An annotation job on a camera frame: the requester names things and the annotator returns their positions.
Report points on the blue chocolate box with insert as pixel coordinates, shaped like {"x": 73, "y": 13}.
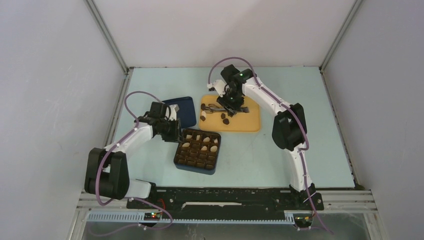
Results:
{"x": 195, "y": 160}

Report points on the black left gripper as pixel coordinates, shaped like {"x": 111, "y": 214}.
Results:
{"x": 176, "y": 133}

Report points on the yellow plastic tray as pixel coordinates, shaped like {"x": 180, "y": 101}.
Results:
{"x": 239, "y": 123}

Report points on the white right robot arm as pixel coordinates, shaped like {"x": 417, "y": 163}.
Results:
{"x": 289, "y": 131}

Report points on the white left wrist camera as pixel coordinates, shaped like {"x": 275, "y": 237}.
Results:
{"x": 174, "y": 108}

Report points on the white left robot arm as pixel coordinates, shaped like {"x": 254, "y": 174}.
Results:
{"x": 107, "y": 172}

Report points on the dark blue box lid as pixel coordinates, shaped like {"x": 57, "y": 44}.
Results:
{"x": 186, "y": 112}

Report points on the aluminium corner post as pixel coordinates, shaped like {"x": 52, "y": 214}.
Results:
{"x": 104, "y": 30}
{"x": 340, "y": 34}

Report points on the aluminium corner post left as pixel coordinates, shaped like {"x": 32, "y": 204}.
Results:
{"x": 104, "y": 30}

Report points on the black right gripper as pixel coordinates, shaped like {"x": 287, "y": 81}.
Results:
{"x": 232, "y": 108}

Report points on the dark heart chocolate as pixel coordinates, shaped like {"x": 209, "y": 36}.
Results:
{"x": 226, "y": 121}

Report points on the aluminium corner post right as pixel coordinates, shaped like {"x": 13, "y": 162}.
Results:
{"x": 340, "y": 34}

